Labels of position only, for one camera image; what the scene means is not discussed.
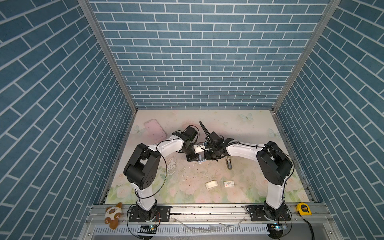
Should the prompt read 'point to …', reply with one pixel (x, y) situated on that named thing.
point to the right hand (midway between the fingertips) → (203, 156)
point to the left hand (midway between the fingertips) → (197, 156)
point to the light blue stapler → (201, 161)
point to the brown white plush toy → (112, 214)
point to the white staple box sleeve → (230, 183)
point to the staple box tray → (211, 184)
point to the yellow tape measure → (303, 209)
